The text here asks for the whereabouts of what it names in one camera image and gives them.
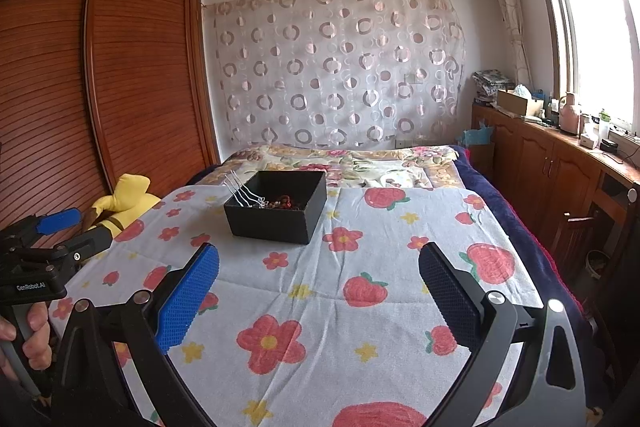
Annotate cardboard box with tissues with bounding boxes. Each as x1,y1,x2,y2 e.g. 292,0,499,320
496,84,544,118

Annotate dark blue blanket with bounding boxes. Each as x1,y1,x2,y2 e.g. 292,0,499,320
452,146,597,324

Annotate beige window curtain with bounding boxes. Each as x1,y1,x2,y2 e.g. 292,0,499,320
479,0,534,90

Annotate wooden-framed window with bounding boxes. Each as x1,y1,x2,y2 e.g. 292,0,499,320
520,0,640,134

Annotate person's left hand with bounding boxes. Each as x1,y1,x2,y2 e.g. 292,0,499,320
0,302,54,379

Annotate yellow plush toy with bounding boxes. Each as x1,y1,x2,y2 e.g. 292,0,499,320
82,174,162,241

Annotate brown bead bracelet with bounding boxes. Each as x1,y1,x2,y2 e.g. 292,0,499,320
267,193,307,212

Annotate folded patterned cloth stack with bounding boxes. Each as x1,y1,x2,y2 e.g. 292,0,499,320
472,69,517,104

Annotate floral quilt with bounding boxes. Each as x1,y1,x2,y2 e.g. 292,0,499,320
192,144,464,194

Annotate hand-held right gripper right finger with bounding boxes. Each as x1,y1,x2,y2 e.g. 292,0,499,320
417,242,596,427

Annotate blue plastic bag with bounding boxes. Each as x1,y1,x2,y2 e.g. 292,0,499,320
457,122,497,148

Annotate pink kettle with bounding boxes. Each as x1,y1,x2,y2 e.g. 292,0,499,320
557,92,584,134

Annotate wooden chair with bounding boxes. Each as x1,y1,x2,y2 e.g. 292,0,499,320
550,211,607,269

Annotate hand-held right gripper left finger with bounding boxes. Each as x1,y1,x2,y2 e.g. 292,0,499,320
50,243,221,427

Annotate silver metal hairpins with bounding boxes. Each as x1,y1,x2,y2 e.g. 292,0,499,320
222,174,266,210

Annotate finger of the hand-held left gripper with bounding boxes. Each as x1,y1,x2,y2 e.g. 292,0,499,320
0,208,82,254
47,224,115,269

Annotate brown slatted wooden wardrobe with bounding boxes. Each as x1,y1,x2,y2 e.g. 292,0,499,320
0,0,221,254

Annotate sheer circle-patterned curtain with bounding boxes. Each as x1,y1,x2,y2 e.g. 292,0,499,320
202,0,469,148

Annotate strawberry flower print sheet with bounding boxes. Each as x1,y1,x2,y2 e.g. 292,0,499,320
50,184,552,427

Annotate long wooden cabinet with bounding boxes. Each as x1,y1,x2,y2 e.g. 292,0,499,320
470,102,640,289

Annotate black jewelry box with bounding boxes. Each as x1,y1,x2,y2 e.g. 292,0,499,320
223,170,329,246

